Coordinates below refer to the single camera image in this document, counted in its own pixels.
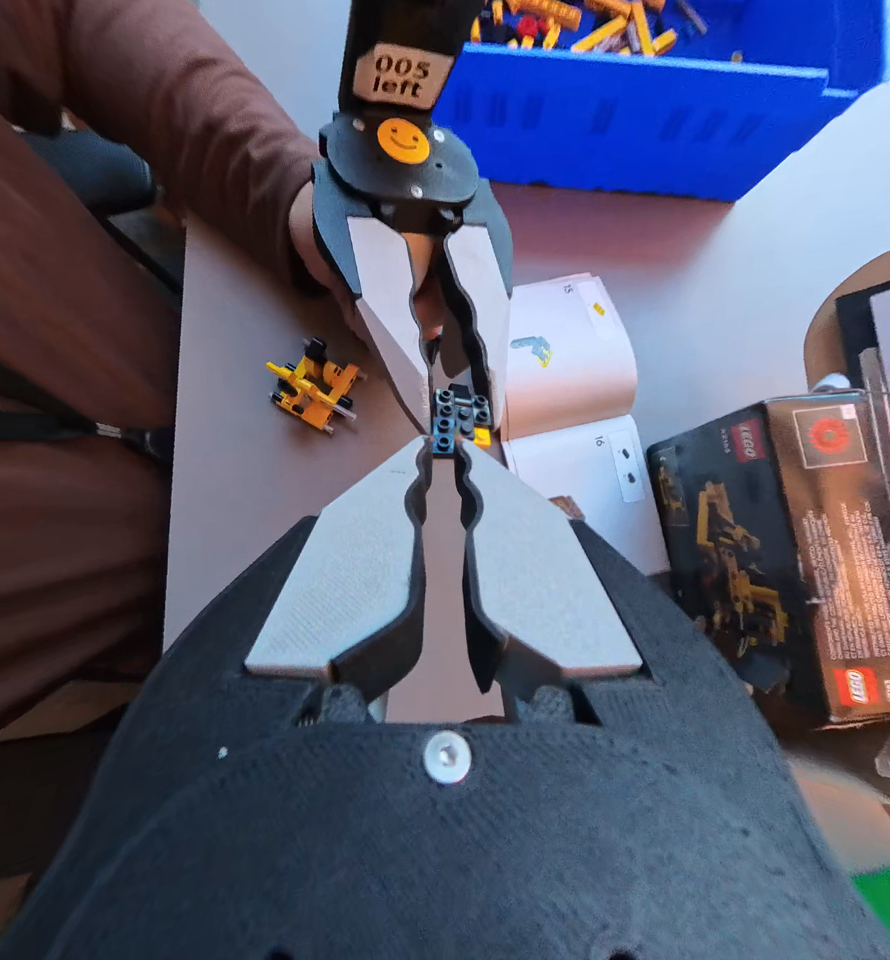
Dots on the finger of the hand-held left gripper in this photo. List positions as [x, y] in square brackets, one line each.
[486, 300]
[381, 285]

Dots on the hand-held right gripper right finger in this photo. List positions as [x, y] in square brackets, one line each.
[550, 592]

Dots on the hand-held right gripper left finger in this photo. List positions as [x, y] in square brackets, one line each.
[340, 592]

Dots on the black and yellow lego assembly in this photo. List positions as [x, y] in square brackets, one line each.
[464, 409]

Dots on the person's left forearm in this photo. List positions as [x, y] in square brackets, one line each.
[190, 112]

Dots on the yellow lego model section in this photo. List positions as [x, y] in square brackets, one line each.
[314, 386]

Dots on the dark lego set box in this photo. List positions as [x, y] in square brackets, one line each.
[752, 562]

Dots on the pile of loose lego pieces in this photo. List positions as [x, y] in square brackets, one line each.
[602, 22]

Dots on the person's left hand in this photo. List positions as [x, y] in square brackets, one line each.
[426, 292]

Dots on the white instruction booklet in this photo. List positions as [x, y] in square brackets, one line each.
[565, 375]

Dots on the blue plastic bin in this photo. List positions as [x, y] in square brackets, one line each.
[640, 120]

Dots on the person's torso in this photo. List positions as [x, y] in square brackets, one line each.
[55, 487]

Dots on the wooden display board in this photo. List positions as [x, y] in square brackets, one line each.
[827, 307]

